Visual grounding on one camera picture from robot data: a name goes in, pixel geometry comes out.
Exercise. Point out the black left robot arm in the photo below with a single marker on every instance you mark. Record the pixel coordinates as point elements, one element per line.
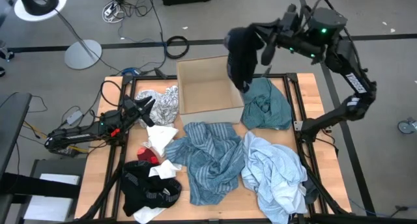
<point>78,136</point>

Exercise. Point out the dark navy garment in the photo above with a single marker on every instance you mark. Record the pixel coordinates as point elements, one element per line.
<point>242,61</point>

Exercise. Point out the light blue shirt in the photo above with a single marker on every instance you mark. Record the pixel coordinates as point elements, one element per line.
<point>273,175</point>

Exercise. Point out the black floor lamp grey base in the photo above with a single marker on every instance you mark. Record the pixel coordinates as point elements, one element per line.
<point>83,54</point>

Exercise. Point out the black chair wheel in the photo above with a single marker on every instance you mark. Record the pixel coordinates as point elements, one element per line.
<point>8,54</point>

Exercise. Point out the white grey patterned garment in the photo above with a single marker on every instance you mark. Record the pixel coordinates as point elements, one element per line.
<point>164,106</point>

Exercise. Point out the blue white striped garment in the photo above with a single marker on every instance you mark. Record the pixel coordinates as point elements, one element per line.
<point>208,159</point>

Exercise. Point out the grey power adapter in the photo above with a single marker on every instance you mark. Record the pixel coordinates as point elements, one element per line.
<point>75,117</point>

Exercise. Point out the teal green garment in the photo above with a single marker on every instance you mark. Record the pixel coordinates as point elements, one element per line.
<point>267,106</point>

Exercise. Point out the red tag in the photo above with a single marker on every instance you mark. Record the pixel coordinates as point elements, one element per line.
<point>114,133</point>

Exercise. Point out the white power strip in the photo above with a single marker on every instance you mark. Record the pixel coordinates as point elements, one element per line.
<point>110,9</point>

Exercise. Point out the white cloth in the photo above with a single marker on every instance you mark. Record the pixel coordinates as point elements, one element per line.
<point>159,136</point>

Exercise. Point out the black desk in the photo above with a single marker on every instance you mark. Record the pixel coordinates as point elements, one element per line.
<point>13,126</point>

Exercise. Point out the grey caster wheel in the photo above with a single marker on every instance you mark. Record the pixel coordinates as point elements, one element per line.
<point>405,127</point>

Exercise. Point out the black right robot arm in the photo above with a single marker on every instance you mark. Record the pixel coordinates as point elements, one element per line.
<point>355,80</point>

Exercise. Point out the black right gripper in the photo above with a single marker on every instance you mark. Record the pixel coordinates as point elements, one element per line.
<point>291,27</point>

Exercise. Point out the black aluminium frame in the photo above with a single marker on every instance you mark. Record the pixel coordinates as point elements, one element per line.
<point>148,77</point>

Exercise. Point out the long white sock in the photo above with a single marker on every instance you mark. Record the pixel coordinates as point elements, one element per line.
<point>164,170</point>

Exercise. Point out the black cabinet white shelves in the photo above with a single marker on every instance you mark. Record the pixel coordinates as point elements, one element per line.
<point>58,165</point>

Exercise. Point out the red cloth item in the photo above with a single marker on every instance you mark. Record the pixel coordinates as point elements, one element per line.
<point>146,155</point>

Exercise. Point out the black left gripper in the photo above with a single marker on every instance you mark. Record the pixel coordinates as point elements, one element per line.
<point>132,110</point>

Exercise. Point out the black Puma underwear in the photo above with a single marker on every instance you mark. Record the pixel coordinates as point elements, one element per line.
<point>140,191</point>

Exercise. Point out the beige fabric storage box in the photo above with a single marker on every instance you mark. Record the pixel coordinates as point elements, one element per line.
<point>208,97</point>

